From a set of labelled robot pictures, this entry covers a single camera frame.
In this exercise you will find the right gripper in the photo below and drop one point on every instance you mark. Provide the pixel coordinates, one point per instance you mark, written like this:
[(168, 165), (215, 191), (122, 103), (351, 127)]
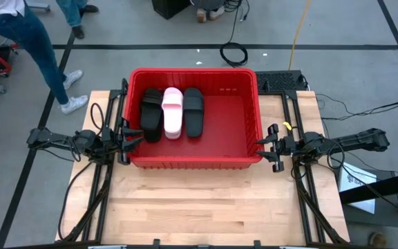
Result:
[(289, 145)]

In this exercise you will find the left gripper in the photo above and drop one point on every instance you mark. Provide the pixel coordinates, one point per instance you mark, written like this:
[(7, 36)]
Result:
[(111, 141)]

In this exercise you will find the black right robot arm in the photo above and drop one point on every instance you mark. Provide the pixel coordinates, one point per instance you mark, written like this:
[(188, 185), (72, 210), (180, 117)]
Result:
[(351, 141)]

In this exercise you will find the red plastic bin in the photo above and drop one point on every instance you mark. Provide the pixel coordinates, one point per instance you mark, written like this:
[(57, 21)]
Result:
[(226, 138)]

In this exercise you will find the black perforated box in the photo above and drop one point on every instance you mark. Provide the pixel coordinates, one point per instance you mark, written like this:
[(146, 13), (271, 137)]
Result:
[(278, 81)]

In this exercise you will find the white printed box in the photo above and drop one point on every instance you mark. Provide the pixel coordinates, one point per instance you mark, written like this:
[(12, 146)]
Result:
[(358, 186)]

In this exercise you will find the black side table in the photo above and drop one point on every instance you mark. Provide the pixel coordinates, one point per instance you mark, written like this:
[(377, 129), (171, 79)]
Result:
[(385, 186)]

